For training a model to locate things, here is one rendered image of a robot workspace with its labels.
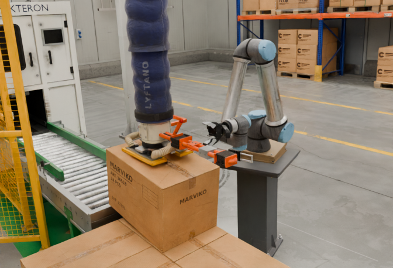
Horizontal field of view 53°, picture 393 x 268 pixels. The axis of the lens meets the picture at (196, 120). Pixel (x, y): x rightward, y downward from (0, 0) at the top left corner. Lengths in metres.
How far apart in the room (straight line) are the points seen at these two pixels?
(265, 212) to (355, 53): 8.39
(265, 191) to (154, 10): 1.50
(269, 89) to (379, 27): 8.37
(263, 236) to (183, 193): 1.10
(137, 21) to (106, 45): 10.27
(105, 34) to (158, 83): 10.24
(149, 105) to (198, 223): 0.73
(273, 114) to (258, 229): 0.92
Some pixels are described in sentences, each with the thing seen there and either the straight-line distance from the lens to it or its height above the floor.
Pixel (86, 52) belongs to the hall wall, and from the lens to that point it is 12.10.
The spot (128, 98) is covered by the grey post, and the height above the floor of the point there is 0.61.
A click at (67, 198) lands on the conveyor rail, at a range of 2.88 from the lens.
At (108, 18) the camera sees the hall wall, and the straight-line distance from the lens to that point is 12.40.
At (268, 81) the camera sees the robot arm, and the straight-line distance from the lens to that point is 2.45.
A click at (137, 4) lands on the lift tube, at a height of 1.84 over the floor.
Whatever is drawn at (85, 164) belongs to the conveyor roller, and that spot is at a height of 0.53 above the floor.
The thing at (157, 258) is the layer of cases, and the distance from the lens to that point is 2.20.
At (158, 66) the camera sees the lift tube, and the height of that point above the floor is 1.52.
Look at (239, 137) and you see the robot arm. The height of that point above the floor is 1.04.
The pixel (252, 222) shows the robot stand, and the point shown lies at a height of 0.26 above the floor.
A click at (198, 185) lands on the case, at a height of 0.87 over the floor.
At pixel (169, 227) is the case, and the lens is 2.17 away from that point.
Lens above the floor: 1.80
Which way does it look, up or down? 16 degrees down
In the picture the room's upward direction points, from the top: 3 degrees counter-clockwise
